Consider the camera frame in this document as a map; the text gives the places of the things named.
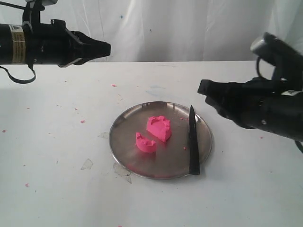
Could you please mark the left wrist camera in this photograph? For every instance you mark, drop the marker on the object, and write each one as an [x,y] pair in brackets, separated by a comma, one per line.
[40,4]

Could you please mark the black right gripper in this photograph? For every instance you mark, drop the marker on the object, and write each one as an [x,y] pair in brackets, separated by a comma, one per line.
[231,100]

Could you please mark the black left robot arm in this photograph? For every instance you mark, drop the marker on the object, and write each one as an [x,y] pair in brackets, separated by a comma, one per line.
[13,44]

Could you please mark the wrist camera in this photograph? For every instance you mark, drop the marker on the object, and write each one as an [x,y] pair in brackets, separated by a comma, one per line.
[268,47]
[40,4]

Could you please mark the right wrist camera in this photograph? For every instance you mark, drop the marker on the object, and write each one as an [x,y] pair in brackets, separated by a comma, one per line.
[268,47]

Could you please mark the small pink clay piece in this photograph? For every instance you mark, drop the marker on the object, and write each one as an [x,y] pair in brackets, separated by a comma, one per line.
[145,145]

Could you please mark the black knife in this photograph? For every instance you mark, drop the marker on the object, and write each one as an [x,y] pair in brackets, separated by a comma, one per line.
[194,164]

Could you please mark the round stainless steel plate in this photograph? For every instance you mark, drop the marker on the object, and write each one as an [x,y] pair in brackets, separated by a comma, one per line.
[171,159]

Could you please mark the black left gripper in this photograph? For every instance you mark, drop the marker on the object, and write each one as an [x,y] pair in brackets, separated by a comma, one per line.
[54,44]

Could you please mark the white backdrop curtain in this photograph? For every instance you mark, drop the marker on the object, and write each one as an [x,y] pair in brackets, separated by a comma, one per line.
[181,30]

